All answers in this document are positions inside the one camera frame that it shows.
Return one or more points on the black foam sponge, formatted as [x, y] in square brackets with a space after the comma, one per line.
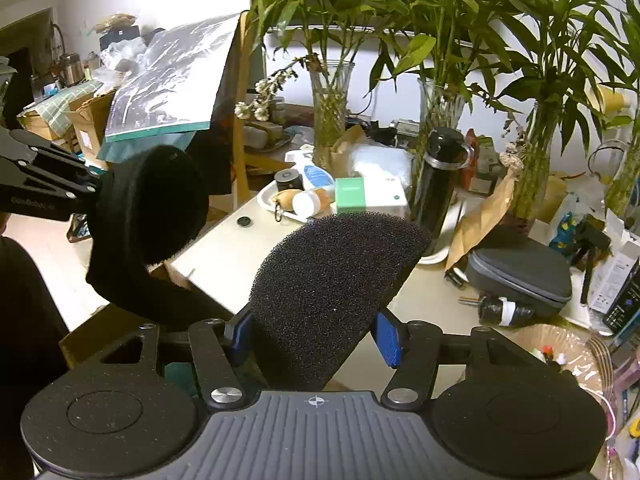
[319, 290]

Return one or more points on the brown paper bag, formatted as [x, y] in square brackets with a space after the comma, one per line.
[477, 223]

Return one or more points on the white plastic tray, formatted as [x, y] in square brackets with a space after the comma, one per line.
[264, 200]

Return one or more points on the grey zippered hard case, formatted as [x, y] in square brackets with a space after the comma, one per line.
[507, 263]

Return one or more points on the glass vase with bamboo left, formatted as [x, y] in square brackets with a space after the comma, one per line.
[329, 84]

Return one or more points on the white product box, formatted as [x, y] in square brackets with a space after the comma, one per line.
[611, 274]

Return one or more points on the glass vase with bamboo middle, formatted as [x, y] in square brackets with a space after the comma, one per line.
[439, 107]

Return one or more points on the white spray bottle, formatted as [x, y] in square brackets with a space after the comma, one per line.
[312, 175]

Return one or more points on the green white tissue box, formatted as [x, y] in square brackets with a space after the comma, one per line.
[383, 195]

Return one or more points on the black product box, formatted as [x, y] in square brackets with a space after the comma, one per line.
[626, 303]

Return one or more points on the tan silicone keychain pouch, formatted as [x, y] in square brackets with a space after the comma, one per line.
[283, 202]

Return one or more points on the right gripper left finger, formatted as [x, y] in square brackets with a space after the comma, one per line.
[220, 351]

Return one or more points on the glass vase with bamboo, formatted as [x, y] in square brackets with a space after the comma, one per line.
[439, 107]
[532, 179]
[329, 84]

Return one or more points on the glass vase with bamboo right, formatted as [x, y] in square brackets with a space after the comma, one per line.
[532, 179]

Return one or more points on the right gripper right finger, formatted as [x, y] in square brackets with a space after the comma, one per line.
[412, 351]

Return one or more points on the round black speaker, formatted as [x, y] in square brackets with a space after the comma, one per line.
[288, 179]

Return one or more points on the black thermos bottle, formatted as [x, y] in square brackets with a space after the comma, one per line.
[446, 154]

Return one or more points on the wooden chair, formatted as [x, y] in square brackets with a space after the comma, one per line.
[258, 109]

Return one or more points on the woven paper basket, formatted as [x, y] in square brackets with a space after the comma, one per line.
[586, 356]

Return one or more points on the black tape roll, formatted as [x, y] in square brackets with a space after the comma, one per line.
[500, 311]

